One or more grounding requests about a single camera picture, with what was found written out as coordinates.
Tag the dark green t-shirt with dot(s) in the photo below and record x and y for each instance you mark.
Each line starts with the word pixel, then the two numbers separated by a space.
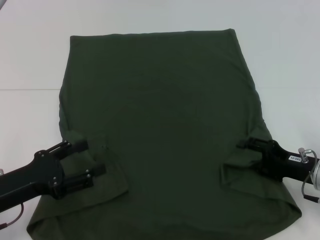
pixel 162 112

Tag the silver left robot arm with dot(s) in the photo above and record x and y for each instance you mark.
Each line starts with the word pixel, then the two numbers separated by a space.
pixel 1 172

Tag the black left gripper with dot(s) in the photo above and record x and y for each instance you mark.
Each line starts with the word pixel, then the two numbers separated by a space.
pixel 35 175

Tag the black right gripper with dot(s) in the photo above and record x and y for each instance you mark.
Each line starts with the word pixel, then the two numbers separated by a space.
pixel 292 163

